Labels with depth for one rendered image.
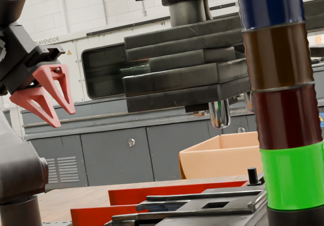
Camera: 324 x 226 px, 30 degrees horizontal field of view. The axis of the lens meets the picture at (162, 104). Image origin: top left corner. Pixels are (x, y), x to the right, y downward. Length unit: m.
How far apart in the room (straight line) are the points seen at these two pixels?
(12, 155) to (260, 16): 0.67
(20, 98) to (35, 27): 8.20
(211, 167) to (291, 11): 2.69
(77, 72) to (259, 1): 5.92
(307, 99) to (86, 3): 8.21
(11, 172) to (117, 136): 5.11
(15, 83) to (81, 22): 7.71
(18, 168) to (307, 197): 0.65
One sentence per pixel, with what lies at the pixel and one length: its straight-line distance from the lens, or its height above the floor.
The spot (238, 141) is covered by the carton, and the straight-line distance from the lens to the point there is 3.54.
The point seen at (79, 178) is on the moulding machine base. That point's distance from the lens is 6.41.
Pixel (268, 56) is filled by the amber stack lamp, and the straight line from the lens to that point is 0.35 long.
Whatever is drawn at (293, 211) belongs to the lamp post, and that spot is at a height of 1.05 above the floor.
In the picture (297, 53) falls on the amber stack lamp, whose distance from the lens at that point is 0.35.
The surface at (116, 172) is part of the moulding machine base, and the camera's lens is 6.13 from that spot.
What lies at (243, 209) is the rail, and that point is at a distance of 0.63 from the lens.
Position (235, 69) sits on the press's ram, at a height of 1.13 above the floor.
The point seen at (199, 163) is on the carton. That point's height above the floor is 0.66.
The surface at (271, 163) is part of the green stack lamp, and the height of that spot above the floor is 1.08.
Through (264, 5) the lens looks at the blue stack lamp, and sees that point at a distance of 0.35.
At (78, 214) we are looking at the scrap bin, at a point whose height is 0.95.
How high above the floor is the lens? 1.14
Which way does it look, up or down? 3 degrees down
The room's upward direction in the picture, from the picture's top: 9 degrees counter-clockwise
